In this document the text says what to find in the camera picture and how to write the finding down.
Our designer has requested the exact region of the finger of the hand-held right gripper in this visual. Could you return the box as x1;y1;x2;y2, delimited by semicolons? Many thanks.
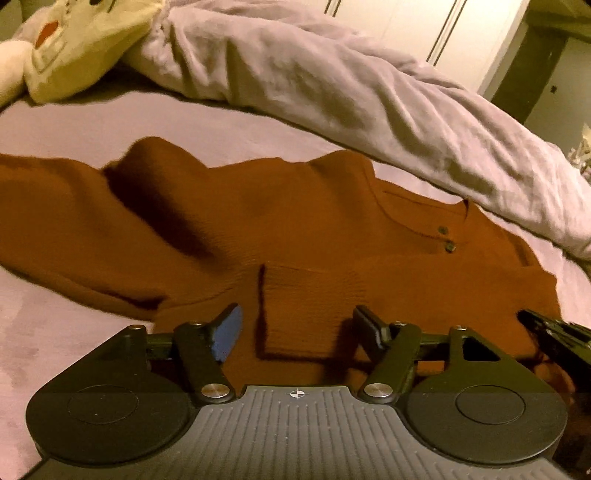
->
517;309;591;370

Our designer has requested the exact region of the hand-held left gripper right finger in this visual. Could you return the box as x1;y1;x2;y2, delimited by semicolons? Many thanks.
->
353;305;502;405

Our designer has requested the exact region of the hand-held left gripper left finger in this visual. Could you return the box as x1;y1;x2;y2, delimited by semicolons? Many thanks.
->
121;302;244;405

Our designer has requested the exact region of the brown knit sweater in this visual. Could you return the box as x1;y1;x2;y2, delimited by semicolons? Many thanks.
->
0;136;575;402

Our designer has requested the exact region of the grey duvet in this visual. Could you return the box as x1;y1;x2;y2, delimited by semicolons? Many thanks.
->
124;0;591;261

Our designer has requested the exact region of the lilac bed sheet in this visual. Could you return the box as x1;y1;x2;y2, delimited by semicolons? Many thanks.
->
0;74;591;480

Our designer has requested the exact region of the white wardrobe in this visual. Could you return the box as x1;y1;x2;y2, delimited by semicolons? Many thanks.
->
323;0;532;95

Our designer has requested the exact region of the yellow plush pillow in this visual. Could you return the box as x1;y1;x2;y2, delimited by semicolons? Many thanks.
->
13;0;168;105

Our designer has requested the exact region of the white plush toy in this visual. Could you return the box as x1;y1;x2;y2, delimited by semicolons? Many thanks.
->
0;39;32;108

